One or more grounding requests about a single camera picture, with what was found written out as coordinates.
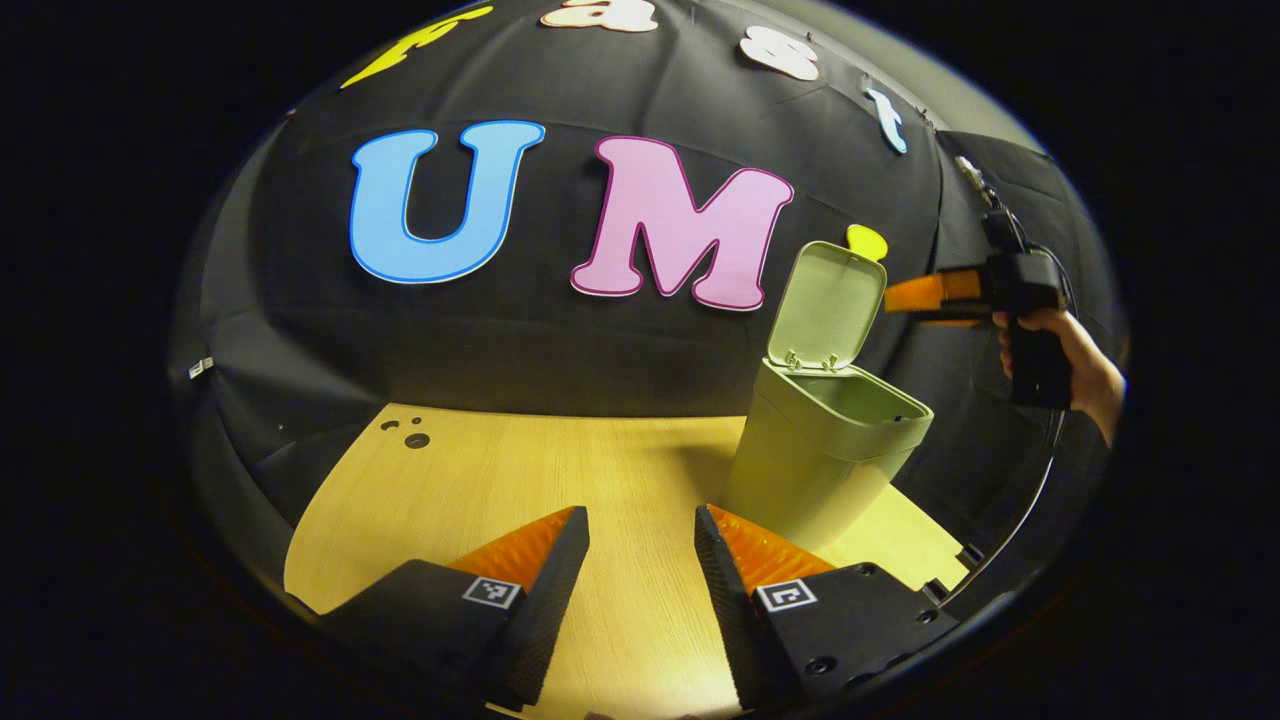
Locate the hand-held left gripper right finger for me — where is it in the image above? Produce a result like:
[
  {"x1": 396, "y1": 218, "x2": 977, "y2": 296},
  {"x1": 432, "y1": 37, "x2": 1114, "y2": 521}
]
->
[{"x1": 694, "y1": 503, "x2": 961, "y2": 711}]

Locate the wooden desktop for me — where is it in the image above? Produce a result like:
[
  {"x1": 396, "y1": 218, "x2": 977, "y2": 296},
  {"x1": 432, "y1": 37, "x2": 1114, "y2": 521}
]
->
[{"x1": 283, "y1": 403, "x2": 971, "y2": 720}]

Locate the black backdrop cloth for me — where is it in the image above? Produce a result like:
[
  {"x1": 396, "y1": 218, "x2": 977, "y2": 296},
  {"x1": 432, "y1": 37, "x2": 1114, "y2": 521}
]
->
[{"x1": 168, "y1": 0, "x2": 1126, "y2": 601}]

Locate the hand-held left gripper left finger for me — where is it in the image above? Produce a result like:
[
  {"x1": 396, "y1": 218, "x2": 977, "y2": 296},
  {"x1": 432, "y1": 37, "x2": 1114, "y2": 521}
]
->
[{"x1": 318, "y1": 505, "x2": 591, "y2": 713}]

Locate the green desktop garbage bin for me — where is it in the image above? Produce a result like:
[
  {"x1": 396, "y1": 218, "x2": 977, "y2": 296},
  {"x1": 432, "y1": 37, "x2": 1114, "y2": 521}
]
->
[{"x1": 722, "y1": 240, "x2": 936, "y2": 551}]

